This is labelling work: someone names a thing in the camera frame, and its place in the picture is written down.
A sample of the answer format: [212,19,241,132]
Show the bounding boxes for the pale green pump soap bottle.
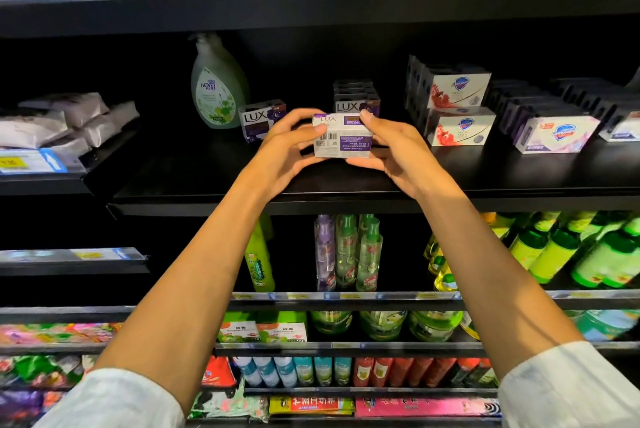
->
[190,32,250,130]

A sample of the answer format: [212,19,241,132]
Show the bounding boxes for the green lidded wipe tub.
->
[360,309,406,342]
[408,309,463,342]
[310,309,353,334]

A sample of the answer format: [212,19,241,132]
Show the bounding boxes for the person's left forearm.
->
[95,177,279,414]

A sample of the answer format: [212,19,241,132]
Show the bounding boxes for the row of white pink soap boxes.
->
[487,67,640,156]

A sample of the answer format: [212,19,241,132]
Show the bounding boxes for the purple white soap box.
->
[312,110,375,160]
[240,99,288,142]

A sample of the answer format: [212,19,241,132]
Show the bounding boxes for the pile of white wipe packets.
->
[0,92,141,168]

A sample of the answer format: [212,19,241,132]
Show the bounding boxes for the long pink packet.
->
[354,395,503,419]

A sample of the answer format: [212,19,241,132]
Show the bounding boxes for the strip of shelf price tags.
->
[0,147,69,176]

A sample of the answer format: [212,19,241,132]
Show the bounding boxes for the green white box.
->
[218,313,261,344]
[257,311,309,344]

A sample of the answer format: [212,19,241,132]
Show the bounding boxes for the row of purple soap boxes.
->
[333,79,382,118]

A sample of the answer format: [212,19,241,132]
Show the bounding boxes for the person's right forearm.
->
[415,180,587,380]

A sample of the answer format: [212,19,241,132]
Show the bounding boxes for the red snack packet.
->
[200,355,239,389]

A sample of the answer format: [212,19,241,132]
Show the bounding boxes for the yellow red packets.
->
[268,395,356,417]

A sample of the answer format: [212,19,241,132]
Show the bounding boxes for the person's right hand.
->
[345,109,456,204]

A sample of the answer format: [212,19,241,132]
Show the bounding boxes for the person's left hand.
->
[240,107,329,202]

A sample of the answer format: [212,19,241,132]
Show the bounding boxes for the black store shelf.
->
[0,0,640,428]
[0,122,151,384]

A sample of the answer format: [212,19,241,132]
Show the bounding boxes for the row of white red soap boxes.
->
[405,54,498,148]

